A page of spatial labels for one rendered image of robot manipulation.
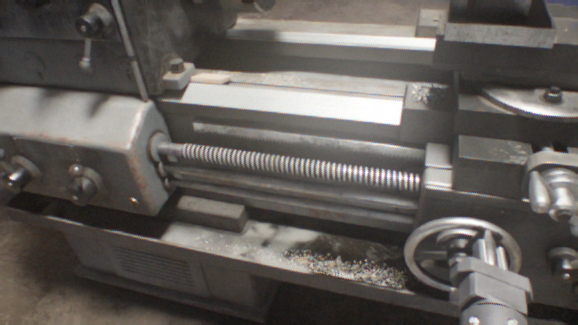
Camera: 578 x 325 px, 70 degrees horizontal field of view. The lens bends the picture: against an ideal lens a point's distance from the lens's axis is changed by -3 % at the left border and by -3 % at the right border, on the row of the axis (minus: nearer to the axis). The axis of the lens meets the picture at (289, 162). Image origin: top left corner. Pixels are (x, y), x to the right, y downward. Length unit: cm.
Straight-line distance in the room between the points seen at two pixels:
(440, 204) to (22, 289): 163
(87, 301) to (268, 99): 114
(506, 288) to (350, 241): 61
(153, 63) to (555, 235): 91
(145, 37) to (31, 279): 127
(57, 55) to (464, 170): 97
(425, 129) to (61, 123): 87
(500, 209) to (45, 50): 109
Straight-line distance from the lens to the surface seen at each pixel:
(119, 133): 107
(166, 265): 154
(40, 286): 197
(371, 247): 122
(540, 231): 91
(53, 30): 115
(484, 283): 68
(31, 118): 127
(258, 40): 132
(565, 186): 75
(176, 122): 115
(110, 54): 109
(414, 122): 90
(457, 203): 85
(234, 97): 102
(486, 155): 79
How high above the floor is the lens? 134
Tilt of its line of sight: 39 degrees down
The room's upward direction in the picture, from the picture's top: 5 degrees counter-clockwise
